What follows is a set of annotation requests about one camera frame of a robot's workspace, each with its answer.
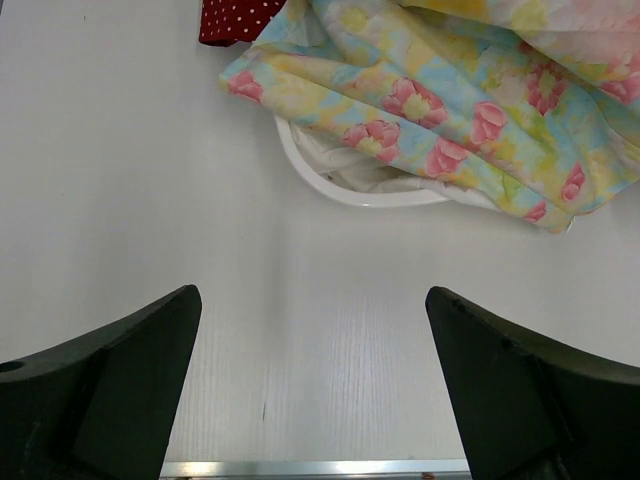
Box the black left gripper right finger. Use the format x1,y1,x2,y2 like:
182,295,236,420
425,287,639,479

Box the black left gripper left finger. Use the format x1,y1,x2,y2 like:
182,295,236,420
1,285,202,479

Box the yellow blue tie-dye skirt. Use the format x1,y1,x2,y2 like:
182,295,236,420
220,1,639,232

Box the white ruffled skirt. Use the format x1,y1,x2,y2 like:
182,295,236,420
287,121,497,211

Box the red polka dot skirt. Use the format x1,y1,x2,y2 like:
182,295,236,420
198,0,286,47

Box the white perforated plastic basket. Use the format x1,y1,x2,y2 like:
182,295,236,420
274,116,448,209

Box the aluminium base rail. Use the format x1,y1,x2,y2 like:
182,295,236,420
160,460,471,479

